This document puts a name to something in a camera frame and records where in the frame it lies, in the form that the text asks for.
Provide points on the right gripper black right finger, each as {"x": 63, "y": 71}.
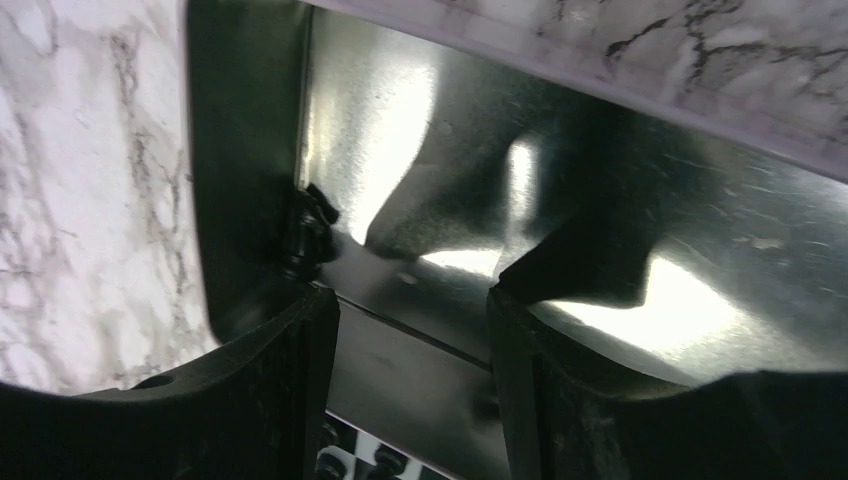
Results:
{"x": 570, "y": 413}

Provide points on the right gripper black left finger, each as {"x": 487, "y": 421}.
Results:
{"x": 251, "y": 409}

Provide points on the white box of black pieces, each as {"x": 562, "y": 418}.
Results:
{"x": 664, "y": 182}

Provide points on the black chess pawn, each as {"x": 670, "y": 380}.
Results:
{"x": 309, "y": 240}

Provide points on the black white chessboard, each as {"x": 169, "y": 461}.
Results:
{"x": 347, "y": 453}

